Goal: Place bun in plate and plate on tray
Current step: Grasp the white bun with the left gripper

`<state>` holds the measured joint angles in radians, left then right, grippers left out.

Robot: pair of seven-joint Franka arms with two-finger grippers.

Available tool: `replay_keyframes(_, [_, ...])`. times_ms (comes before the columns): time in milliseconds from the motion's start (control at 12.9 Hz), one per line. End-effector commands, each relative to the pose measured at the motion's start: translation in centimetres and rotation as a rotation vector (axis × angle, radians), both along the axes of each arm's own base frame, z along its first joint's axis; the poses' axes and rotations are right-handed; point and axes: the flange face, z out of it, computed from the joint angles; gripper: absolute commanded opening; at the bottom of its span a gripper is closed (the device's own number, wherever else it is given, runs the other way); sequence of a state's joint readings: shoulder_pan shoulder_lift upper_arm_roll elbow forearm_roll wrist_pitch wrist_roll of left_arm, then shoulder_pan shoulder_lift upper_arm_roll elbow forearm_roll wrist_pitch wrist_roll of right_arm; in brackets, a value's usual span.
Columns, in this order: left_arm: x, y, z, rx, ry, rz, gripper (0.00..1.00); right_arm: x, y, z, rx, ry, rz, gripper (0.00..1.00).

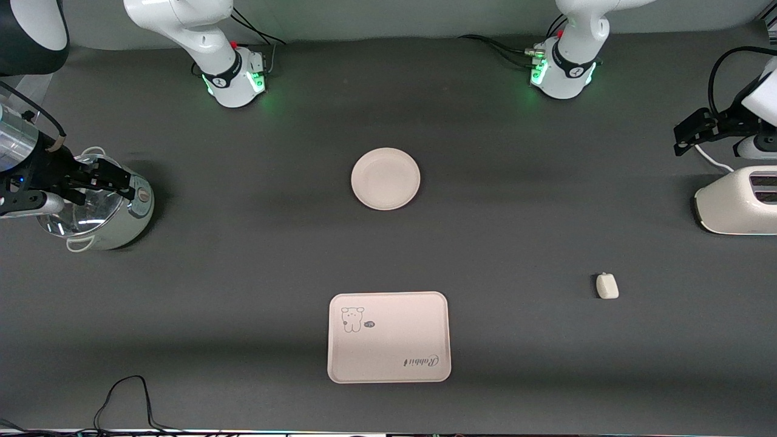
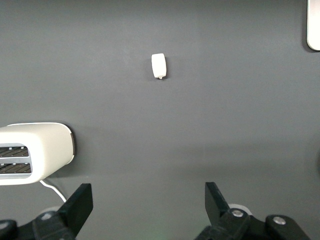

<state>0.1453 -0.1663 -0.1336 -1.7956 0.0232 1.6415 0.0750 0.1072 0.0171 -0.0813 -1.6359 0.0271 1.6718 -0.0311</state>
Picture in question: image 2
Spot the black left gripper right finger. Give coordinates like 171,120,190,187
193,181,312,240

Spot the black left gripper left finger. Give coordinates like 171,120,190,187
0,183,94,240

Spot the small white bun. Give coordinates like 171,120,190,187
151,52,167,80

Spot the cream rectangular tray rabbit print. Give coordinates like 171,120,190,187
306,0,320,52

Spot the white two-slot toaster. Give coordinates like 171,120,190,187
0,122,77,186

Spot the white toaster power cable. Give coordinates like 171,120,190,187
39,179,68,203

